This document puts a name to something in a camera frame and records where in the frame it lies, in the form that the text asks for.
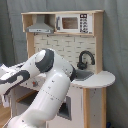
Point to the toy microwave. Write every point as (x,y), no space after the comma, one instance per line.
(74,23)

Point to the black toy faucet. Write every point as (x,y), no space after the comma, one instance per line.
(82,64)

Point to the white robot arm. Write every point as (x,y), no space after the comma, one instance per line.
(59,74)

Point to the grey range hood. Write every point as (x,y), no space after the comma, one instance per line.
(40,26)

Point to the wooden toy kitchen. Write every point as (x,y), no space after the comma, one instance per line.
(85,103)

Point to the metal toy sink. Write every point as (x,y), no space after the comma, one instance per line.
(82,75)

